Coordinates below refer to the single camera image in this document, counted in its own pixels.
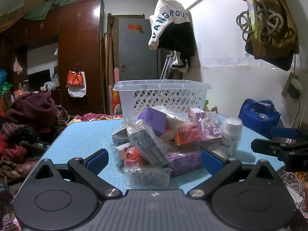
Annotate pink box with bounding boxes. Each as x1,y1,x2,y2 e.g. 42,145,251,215
188,108,206,123

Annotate coiled grey rope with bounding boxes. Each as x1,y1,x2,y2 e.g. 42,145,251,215
236,0,285,45

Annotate red item in clear bag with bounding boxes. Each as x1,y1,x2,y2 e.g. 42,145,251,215
124,148,148,166

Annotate grey door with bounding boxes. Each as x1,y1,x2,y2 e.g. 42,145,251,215
118,18,159,81

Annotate plain purple box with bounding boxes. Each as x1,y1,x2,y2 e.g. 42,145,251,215
137,107,167,136

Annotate yellow green strip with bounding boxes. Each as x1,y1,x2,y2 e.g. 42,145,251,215
241,0,259,40

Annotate white and black hoodie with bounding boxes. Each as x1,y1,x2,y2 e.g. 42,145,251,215
148,0,196,74

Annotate metal crutches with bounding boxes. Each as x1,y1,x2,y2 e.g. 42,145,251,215
160,53,176,80

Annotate dark patterned packet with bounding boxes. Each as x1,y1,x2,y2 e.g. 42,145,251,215
122,166,172,189

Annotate black item in clear bag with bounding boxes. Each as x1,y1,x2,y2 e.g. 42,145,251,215
112,127,130,147

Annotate floral blanket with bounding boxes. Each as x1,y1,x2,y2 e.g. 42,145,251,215
70,113,124,126

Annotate grey box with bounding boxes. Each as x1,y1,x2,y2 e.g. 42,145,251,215
125,120,170,167

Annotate orange and white plastic bag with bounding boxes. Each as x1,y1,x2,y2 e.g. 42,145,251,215
66,70,86,98

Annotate purple and white box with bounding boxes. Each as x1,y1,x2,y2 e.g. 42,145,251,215
197,112,222,142

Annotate green cloth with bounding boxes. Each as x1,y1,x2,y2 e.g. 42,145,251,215
23,0,83,21

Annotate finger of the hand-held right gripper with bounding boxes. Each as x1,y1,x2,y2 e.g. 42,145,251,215
270,126,308,140
251,138,297,161

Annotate black monitor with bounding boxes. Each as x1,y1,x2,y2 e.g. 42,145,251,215
28,69,51,92

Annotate orange box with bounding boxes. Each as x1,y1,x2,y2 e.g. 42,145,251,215
174,128,201,146

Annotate long purple box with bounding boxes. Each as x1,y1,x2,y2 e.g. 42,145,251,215
168,151,203,177

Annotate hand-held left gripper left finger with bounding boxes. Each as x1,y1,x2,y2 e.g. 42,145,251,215
30,148,123,201

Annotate small white plastic bag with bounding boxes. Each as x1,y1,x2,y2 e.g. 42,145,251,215
13,58,23,75

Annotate red decorated packet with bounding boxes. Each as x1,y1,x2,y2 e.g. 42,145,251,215
108,84,122,115

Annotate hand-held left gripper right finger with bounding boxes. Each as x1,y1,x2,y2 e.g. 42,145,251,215
186,148,281,200

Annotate white box in clear bag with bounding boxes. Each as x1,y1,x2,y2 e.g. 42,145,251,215
160,106,190,130

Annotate wall power adapter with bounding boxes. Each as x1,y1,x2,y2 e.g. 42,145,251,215
281,72,304,99

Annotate wooden boards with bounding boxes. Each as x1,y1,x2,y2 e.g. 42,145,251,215
103,13,119,116

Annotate brown wooden wardrobe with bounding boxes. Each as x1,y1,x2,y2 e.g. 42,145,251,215
0,0,106,116

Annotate pile of dark clothes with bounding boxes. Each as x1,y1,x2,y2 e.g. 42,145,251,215
0,91,70,176

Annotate white bottle in clear bag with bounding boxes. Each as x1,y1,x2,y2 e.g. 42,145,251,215
220,117,243,156

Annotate white plastic basket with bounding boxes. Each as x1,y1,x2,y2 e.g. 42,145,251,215
113,79,212,123

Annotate blue fabric bag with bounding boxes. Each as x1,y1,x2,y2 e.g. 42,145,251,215
238,99,281,140

